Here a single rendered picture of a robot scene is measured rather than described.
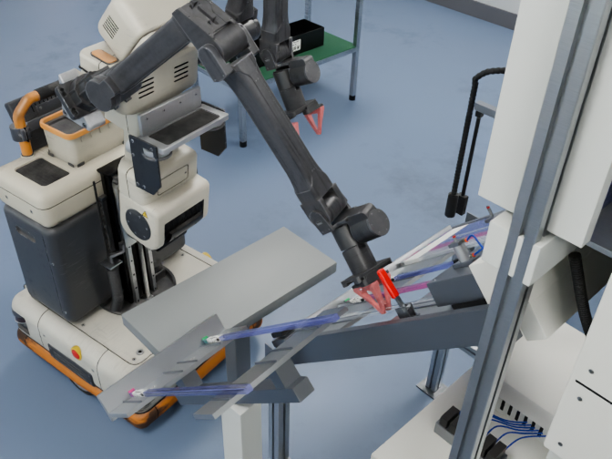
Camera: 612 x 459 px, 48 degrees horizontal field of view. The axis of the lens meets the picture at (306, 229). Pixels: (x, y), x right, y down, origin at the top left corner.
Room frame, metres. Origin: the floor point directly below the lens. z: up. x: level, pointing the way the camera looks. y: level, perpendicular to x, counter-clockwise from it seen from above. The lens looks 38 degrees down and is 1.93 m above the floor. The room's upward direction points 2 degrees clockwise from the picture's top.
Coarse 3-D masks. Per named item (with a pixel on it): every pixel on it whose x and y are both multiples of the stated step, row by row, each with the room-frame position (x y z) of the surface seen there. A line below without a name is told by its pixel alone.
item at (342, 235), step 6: (336, 228) 1.12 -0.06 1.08; (342, 228) 1.10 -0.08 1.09; (348, 228) 1.11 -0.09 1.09; (336, 234) 1.10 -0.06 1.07; (342, 234) 1.10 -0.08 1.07; (348, 234) 1.10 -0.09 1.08; (336, 240) 1.10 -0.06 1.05; (342, 240) 1.09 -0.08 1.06; (348, 240) 1.09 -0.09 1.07; (354, 240) 1.09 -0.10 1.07; (342, 246) 1.09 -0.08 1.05; (348, 246) 1.08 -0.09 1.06; (360, 246) 1.09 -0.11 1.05
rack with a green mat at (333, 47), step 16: (304, 16) 4.15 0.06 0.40; (320, 48) 3.79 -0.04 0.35; (336, 48) 3.80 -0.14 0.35; (352, 48) 3.82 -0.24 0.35; (320, 64) 3.63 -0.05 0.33; (352, 64) 3.85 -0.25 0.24; (272, 80) 3.38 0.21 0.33; (352, 80) 3.84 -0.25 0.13; (352, 96) 3.84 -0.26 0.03; (240, 112) 3.23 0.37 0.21; (240, 128) 3.23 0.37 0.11; (240, 144) 3.23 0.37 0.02
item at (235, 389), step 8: (232, 384) 0.74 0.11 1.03; (240, 384) 0.73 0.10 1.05; (248, 384) 0.71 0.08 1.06; (144, 392) 0.91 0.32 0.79; (152, 392) 0.89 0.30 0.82; (160, 392) 0.87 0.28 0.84; (168, 392) 0.85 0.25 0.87; (176, 392) 0.83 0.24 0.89; (184, 392) 0.81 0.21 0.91; (192, 392) 0.80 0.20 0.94; (200, 392) 0.78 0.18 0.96; (208, 392) 0.76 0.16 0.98; (216, 392) 0.75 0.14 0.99; (224, 392) 0.74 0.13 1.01; (232, 392) 0.72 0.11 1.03; (240, 392) 0.71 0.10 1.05; (248, 392) 0.70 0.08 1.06
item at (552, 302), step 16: (592, 256) 0.87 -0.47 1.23; (480, 272) 0.81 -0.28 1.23; (496, 272) 0.79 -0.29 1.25; (560, 272) 0.81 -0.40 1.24; (592, 272) 0.85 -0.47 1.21; (608, 272) 0.86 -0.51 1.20; (480, 288) 0.80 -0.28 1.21; (544, 288) 0.78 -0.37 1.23; (560, 288) 0.79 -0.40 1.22; (592, 288) 0.82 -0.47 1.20; (528, 304) 0.75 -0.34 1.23; (544, 304) 0.76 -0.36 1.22; (560, 304) 0.77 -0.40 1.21; (528, 320) 0.74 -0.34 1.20; (544, 320) 0.74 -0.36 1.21; (560, 320) 0.75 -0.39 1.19; (528, 336) 0.73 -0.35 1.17; (544, 336) 0.72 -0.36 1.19
